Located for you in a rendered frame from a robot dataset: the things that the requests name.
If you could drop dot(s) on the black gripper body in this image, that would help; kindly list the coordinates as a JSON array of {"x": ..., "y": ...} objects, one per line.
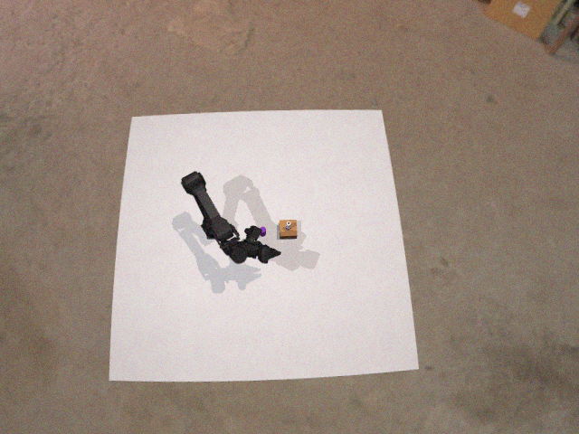
[{"x": 254, "y": 250}]

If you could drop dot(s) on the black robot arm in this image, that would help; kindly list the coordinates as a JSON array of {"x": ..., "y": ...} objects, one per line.
[{"x": 214, "y": 225}]

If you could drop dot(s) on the tan wooden block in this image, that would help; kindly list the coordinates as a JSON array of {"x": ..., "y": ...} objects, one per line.
[{"x": 288, "y": 234}]

